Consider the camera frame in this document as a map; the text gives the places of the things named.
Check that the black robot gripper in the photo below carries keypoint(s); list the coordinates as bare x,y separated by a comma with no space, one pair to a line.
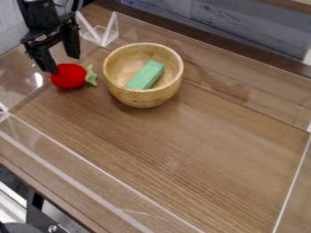
50,28

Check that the wooden bowl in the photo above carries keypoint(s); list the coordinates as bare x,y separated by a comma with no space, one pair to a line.
123,63

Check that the clear acrylic corner bracket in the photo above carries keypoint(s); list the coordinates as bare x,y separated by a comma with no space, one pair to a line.
101,35

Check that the red plush strawberry toy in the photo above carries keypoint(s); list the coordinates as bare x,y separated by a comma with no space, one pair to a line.
74,76

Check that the clear acrylic tray wall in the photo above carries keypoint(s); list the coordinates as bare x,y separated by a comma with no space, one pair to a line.
101,201

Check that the green rectangular block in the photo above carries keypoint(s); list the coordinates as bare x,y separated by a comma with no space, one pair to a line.
146,77

